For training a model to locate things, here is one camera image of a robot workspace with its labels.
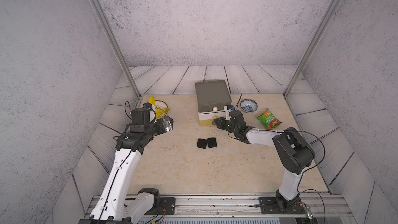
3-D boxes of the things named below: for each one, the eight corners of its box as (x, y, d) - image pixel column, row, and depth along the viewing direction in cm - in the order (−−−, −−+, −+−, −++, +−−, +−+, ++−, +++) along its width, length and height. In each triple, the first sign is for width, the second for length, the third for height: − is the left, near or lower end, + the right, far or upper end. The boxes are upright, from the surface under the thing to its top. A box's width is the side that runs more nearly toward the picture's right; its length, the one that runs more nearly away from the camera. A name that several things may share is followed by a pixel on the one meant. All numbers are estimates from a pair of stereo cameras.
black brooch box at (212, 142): (207, 147, 95) (207, 145, 93) (207, 139, 99) (207, 137, 97) (216, 147, 95) (216, 145, 93) (216, 139, 99) (216, 137, 97)
